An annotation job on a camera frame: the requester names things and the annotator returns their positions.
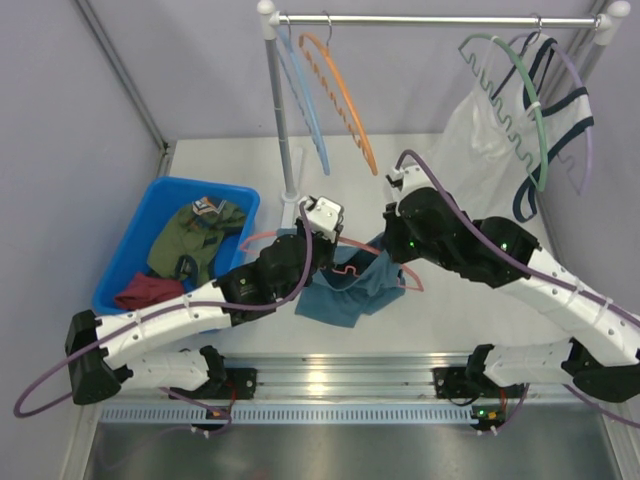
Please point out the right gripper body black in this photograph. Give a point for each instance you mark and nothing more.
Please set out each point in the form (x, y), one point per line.
(403, 245)

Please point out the pink hanger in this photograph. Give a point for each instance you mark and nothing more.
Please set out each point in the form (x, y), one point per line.
(347, 269)

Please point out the teal tank top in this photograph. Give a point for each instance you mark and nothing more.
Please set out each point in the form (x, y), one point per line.
(340, 301)

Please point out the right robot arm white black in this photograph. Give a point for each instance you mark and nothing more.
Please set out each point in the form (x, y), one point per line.
(599, 355)

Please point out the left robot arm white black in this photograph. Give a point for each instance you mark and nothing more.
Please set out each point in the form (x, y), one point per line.
(116, 353)

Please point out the orange hanger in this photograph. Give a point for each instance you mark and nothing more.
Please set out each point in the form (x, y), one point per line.
(317, 53)

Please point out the white navy-trimmed tank top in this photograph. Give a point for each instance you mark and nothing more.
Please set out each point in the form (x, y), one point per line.
(473, 158)

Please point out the green hanger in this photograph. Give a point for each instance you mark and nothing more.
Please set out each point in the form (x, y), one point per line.
(506, 121)

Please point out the light blue hanger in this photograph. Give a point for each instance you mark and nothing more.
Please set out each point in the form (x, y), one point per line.
(300, 90)

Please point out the purple hanger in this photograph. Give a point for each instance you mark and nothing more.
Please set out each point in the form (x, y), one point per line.
(568, 118)

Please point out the olive green garment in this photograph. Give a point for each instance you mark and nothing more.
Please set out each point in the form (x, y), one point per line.
(186, 248)

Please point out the dark red garment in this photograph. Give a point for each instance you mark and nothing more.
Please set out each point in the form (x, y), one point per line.
(144, 291)

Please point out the blue plastic bin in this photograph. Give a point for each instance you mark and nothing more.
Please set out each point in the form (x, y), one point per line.
(164, 198)

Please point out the clothes rack metal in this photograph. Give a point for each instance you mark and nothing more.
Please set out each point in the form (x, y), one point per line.
(605, 22)

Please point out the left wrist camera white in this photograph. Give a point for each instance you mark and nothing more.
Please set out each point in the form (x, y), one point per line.
(325, 217)

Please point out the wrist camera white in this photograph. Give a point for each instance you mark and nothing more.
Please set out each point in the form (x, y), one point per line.
(404, 181)
(325, 217)

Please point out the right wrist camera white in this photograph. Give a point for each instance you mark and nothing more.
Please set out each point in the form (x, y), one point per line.
(404, 181)

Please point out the aluminium mounting rail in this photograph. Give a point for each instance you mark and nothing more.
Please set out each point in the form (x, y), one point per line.
(345, 377)

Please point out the slotted cable duct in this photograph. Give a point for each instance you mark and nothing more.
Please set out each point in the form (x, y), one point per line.
(293, 414)

